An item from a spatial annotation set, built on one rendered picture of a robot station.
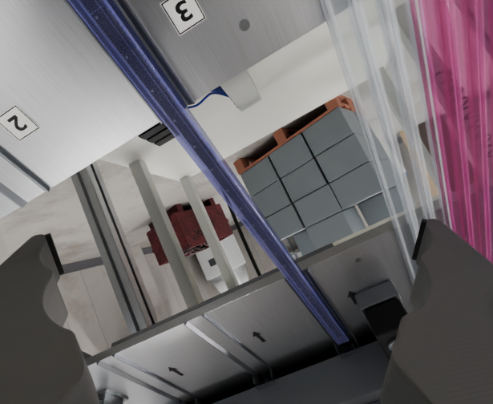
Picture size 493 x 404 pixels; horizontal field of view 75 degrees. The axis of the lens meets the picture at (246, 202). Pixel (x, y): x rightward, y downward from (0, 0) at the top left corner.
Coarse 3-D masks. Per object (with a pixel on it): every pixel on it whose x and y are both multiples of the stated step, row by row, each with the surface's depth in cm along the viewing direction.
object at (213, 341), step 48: (384, 240) 28; (240, 288) 37; (288, 288) 31; (336, 288) 32; (144, 336) 33; (192, 336) 34; (240, 336) 35; (288, 336) 36; (96, 384) 37; (144, 384) 38; (192, 384) 40; (240, 384) 42
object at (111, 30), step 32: (96, 0) 14; (96, 32) 15; (128, 32) 15; (128, 64) 16; (160, 96) 17; (192, 128) 18; (224, 160) 21; (224, 192) 21; (256, 224) 23; (288, 256) 26; (320, 320) 33
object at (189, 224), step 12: (180, 204) 383; (204, 204) 429; (216, 204) 428; (168, 216) 376; (180, 216) 373; (192, 216) 387; (216, 216) 417; (180, 228) 366; (192, 228) 378; (216, 228) 407; (228, 228) 424; (156, 240) 394; (180, 240) 368; (192, 240) 370; (204, 240) 383; (156, 252) 397; (192, 252) 435
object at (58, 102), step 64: (0, 0) 14; (64, 0) 15; (128, 0) 15; (192, 0) 15; (256, 0) 16; (0, 64) 16; (64, 64) 16; (192, 64) 17; (0, 128) 18; (64, 128) 18; (128, 128) 19; (0, 192) 20
